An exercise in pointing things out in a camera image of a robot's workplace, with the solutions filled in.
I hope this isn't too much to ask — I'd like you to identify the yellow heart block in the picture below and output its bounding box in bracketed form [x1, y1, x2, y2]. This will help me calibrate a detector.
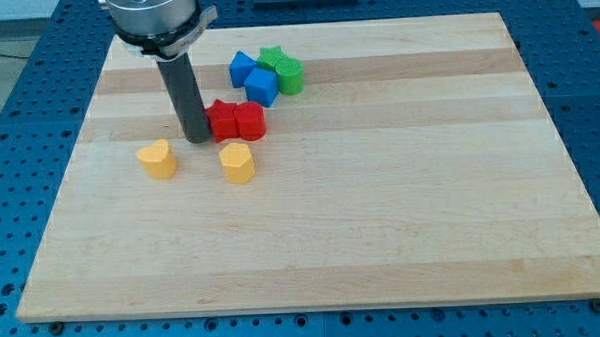
[135, 139, 178, 180]

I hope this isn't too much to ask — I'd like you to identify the green star block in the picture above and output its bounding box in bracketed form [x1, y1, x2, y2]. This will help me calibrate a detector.
[256, 45, 288, 71]

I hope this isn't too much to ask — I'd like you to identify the red star block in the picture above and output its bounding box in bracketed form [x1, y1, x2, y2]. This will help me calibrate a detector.
[206, 99, 240, 143]

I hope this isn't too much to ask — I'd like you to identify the green cylinder block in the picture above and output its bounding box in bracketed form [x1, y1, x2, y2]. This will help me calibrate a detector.
[275, 57, 304, 95]

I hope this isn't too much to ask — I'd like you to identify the wooden board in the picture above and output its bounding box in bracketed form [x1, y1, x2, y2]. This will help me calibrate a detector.
[17, 13, 600, 323]

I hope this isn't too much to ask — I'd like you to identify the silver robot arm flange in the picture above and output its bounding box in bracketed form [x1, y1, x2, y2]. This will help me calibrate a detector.
[97, 0, 219, 62]

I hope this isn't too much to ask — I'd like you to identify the yellow hexagon block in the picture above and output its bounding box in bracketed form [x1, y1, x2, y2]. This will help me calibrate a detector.
[218, 143, 256, 185]

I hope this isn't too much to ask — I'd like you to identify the red cylinder block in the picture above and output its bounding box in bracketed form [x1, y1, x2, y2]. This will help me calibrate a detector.
[234, 101, 267, 141]

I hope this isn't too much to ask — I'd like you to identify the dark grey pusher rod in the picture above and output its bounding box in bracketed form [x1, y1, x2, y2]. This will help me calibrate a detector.
[157, 54, 212, 144]

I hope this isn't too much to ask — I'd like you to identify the blue cube block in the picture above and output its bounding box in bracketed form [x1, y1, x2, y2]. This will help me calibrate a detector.
[244, 68, 279, 108]

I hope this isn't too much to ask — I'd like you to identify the blue triangle block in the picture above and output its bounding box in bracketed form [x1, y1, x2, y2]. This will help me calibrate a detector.
[228, 51, 257, 88]

